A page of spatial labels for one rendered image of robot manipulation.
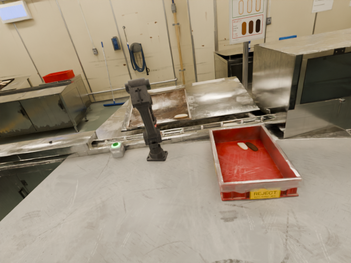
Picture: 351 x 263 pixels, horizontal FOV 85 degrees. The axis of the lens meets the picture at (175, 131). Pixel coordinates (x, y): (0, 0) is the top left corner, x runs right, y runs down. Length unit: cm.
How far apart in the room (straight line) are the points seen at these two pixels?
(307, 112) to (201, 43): 363
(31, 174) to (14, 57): 464
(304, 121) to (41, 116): 399
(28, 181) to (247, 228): 155
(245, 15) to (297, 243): 173
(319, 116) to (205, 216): 87
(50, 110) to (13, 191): 233
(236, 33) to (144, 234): 175
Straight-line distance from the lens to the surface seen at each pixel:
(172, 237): 84
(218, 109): 152
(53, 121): 420
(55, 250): 102
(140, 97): 85
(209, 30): 467
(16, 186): 195
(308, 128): 136
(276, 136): 134
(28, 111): 434
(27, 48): 592
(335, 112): 140
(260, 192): 90
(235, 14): 201
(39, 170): 175
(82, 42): 531
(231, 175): 102
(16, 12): 576
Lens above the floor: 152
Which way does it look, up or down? 29 degrees down
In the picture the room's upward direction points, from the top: 10 degrees counter-clockwise
